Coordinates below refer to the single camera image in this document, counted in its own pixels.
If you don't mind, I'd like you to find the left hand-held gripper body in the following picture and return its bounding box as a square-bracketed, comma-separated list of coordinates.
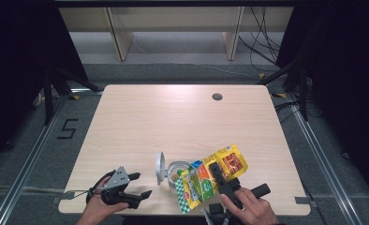
[101, 166, 142, 210]

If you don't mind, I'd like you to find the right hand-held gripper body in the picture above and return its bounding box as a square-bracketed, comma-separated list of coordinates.
[202, 176, 272, 225]

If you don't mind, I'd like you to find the yellow seasoning pouch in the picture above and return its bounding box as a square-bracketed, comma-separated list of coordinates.
[174, 143, 249, 215]

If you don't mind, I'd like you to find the clear jar with white lid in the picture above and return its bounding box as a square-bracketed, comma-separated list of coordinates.
[155, 151, 192, 189]

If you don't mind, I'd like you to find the person's right hand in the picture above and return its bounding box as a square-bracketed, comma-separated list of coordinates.
[219, 187, 280, 225]

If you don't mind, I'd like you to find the person's left hand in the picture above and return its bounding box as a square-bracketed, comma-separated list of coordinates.
[76, 179, 130, 225]

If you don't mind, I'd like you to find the grey tape strip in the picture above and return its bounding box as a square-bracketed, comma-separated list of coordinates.
[60, 191, 76, 202]
[294, 196, 318, 208]

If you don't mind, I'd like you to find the black tape number mark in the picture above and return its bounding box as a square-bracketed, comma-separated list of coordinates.
[56, 118, 80, 141]

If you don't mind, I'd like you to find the black metal stand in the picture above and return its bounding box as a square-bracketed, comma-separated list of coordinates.
[41, 67, 100, 126]
[257, 59, 310, 122]

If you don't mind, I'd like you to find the dark curtain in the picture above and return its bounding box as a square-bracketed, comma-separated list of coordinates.
[275, 0, 369, 201]
[0, 0, 91, 172]

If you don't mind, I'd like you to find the wooden shelf unit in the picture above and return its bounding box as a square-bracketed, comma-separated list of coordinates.
[58, 7, 294, 62]

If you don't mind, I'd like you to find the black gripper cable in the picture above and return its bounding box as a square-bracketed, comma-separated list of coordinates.
[66, 170, 117, 204]

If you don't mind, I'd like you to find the metal floor rail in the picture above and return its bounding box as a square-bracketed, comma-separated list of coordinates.
[0, 93, 70, 225]
[286, 93, 362, 225]

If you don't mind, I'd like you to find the bundle of black cables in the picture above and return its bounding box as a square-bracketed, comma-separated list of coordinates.
[238, 7, 287, 73]

